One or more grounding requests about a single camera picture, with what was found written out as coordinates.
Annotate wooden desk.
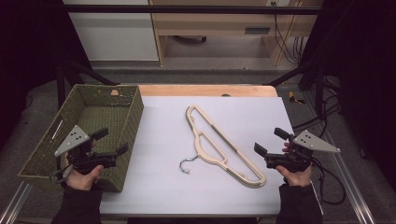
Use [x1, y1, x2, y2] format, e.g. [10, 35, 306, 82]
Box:
[148, 0, 322, 67]

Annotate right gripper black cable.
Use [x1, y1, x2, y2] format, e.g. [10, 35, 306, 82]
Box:
[311, 158, 347, 206]

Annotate aluminium rail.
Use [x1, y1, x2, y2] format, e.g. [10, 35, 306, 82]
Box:
[303, 92, 378, 224]
[0, 181, 33, 224]

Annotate black metal crossbar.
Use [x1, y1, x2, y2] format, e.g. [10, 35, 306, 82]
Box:
[62, 4, 323, 15]

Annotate black metal stand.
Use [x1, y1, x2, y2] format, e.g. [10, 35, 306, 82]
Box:
[55, 59, 121, 110]
[264, 59, 328, 117]

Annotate yellow and black tool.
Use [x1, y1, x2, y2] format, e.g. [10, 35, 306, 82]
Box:
[288, 91, 306, 105]

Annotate black floor cables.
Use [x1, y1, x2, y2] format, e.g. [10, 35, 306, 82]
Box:
[291, 92, 344, 133]

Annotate person's right hand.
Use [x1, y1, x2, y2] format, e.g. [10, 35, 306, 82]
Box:
[276, 163, 313, 188]

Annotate black hanging cables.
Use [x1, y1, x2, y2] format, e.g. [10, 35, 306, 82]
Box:
[270, 1, 304, 65]

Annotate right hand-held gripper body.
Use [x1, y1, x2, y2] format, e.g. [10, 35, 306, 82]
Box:
[264, 130, 341, 173]

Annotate black curtain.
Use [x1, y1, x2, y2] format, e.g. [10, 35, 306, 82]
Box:
[300, 0, 396, 190]
[0, 0, 92, 150]

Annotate person's left hand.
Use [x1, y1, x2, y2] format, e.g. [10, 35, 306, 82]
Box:
[64, 154, 105, 191]

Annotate green woven basket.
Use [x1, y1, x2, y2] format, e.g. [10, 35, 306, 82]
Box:
[18, 83, 145, 193]

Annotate white cabinet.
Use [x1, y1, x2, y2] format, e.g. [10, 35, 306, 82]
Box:
[63, 0, 160, 62]

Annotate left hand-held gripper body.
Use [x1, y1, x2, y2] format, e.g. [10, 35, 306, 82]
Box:
[54, 124, 119, 175]

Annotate white table mat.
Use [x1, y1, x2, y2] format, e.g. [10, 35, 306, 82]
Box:
[99, 95, 325, 217]

